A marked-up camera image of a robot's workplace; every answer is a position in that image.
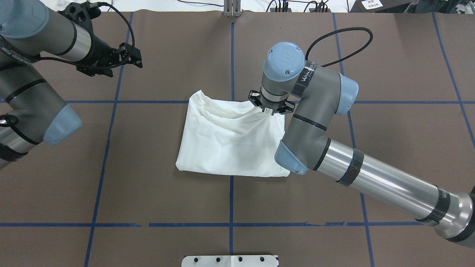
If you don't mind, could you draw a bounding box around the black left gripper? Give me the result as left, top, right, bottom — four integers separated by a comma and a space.
76, 36, 143, 78

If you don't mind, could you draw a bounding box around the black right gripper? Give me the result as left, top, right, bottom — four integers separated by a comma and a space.
248, 90, 296, 115

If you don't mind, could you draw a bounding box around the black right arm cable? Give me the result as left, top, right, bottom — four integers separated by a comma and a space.
305, 27, 374, 68

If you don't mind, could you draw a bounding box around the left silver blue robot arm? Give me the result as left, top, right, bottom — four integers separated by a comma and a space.
0, 0, 143, 168

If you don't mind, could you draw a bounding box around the white long-sleeve printed shirt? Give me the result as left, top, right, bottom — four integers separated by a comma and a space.
176, 90, 290, 177

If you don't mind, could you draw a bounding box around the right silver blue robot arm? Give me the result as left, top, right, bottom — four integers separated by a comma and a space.
248, 42, 474, 248

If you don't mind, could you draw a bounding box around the aluminium frame post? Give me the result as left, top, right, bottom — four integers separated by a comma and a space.
223, 0, 242, 17

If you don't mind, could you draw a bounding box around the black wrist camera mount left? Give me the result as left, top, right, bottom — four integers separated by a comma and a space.
57, 1, 102, 30

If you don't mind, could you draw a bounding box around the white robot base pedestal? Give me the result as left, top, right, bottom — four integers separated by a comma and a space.
181, 255, 280, 267

